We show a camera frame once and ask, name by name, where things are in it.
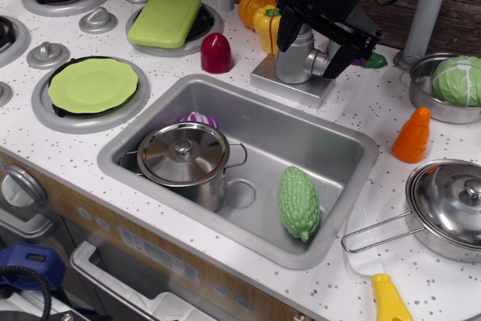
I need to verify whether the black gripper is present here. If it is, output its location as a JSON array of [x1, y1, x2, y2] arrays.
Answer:
[[277, 0, 384, 79]]

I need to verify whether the silver faucet lever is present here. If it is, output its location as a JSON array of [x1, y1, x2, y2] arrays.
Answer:
[[303, 49, 331, 76]]

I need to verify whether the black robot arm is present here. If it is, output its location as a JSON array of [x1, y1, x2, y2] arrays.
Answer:
[[277, 0, 397, 79]]

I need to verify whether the silver faucet base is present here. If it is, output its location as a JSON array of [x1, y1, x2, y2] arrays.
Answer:
[[250, 26, 335, 109]]

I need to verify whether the yellow toy bell pepper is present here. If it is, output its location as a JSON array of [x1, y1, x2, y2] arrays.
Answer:
[[253, 5, 281, 54]]

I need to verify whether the purple toy eggplant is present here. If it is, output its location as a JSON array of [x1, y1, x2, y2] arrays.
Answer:
[[326, 42, 388, 69]]

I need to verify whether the orange toy pumpkin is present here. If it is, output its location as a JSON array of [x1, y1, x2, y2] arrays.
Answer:
[[238, 0, 276, 29]]

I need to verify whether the silver toy sink basin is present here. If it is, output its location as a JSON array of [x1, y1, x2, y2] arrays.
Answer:
[[98, 74, 379, 269]]

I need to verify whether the dark red toy vegetable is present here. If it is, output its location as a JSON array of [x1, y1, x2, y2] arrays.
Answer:
[[201, 32, 234, 74]]

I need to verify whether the grey burner under board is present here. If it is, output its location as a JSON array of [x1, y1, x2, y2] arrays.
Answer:
[[128, 4, 224, 57]]

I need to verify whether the steel pot with cabbage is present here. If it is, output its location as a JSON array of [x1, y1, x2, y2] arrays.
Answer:
[[394, 50, 480, 125]]

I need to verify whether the grey support pole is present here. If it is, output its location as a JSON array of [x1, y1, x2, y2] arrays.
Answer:
[[401, 0, 443, 64]]

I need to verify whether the orange toy carrot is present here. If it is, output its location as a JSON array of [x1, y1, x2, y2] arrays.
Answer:
[[392, 107, 431, 163]]

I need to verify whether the green toy cabbage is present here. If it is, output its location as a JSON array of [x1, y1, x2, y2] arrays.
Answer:
[[432, 56, 480, 108]]

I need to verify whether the purple white toy onion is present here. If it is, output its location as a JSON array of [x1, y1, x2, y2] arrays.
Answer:
[[180, 111, 219, 129]]

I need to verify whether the green toy cutting board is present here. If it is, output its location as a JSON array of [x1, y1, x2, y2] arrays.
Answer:
[[127, 0, 201, 49]]

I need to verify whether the green toy bitter melon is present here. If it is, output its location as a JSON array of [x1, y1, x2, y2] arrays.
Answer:
[[278, 166, 321, 242]]

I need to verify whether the steel pot lid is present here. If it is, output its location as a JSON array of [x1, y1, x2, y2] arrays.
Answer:
[[137, 122, 230, 187]]

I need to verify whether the steel pot in sink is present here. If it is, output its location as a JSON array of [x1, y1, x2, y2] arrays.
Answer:
[[120, 142, 246, 211]]

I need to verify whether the steel saucepan lid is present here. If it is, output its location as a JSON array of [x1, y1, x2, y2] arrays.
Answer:
[[406, 159, 480, 247]]

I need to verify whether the grey stove knob middle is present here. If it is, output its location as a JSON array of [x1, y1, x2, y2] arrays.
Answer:
[[79, 7, 118, 34]]

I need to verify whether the green toy plate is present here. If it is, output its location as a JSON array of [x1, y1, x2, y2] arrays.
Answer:
[[47, 57, 139, 114]]

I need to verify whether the grey stove knob lower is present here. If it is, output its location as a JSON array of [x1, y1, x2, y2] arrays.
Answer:
[[26, 41, 70, 69]]

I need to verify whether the grey burner under plate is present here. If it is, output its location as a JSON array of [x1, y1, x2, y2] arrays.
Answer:
[[32, 59, 150, 135]]

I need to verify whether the black coil burner left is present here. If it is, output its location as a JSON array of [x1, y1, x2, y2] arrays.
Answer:
[[0, 16, 30, 67]]

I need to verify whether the grey stove knob edge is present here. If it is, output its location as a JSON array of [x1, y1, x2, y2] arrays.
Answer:
[[0, 82, 13, 108]]

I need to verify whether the blue clamp device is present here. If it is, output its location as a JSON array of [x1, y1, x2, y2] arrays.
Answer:
[[1, 243, 67, 301]]

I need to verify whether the steel saucepan with handle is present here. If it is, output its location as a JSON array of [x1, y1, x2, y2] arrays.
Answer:
[[341, 159, 480, 263]]

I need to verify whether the yellow handled toy spatula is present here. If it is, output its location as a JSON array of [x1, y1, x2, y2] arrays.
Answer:
[[341, 205, 413, 320]]

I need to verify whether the white dishwasher door handle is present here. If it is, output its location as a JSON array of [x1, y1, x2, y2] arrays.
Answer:
[[70, 241, 181, 321]]

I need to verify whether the black cable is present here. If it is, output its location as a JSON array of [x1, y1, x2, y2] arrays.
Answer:
[[0, 265, 52, 321]]

